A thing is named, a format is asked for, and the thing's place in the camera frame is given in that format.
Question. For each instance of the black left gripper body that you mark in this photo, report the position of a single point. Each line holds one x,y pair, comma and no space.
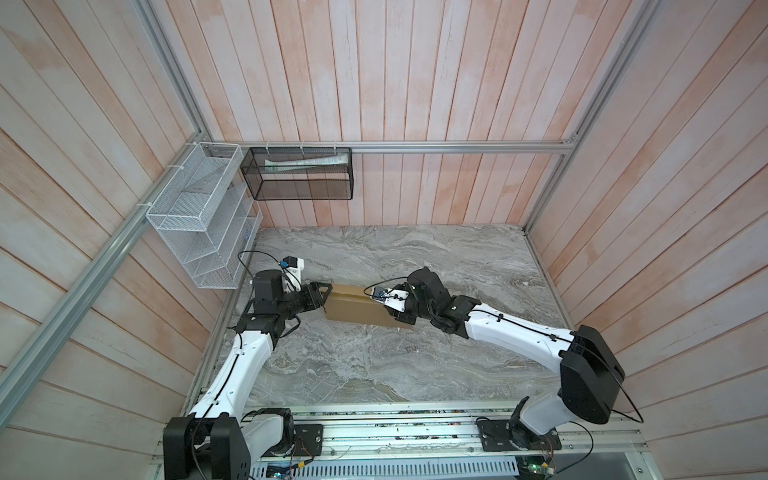
310,298

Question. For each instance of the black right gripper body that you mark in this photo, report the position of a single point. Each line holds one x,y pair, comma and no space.
412,308

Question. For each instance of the brown cardboard box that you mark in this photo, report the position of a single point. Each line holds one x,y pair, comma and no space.
349,304

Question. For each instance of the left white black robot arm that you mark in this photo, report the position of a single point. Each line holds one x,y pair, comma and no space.
218,439

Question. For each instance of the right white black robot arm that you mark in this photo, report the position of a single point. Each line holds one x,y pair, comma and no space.
590,376

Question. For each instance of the white paper in black basket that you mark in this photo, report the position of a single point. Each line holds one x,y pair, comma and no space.
327,164

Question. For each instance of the left green circuit board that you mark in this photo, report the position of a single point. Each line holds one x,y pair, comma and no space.
279,472

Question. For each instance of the green circuit board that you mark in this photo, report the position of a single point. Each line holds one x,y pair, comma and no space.
531,469
279,472

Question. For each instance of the right green circuit board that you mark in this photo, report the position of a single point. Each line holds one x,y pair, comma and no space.
531,469

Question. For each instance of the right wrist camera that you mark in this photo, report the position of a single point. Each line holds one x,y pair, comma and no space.
391,298

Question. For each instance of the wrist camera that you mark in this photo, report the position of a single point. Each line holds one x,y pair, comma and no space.
391,298
292,268

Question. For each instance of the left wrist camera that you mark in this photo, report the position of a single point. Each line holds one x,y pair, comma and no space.
292,268

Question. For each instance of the black wire mesh basket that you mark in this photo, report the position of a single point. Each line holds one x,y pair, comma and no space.
296,186

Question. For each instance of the white wire mesh shelf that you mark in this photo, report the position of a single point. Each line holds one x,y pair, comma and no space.
205,217

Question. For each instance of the aluminium mounting rail frame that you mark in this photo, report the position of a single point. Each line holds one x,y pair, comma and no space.
439,430

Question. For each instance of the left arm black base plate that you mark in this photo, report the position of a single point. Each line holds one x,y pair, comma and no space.
305,440

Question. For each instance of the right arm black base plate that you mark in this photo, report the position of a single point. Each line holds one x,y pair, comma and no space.
502,436

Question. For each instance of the white slotted cable duct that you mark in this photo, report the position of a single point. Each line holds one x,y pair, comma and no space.
417,468

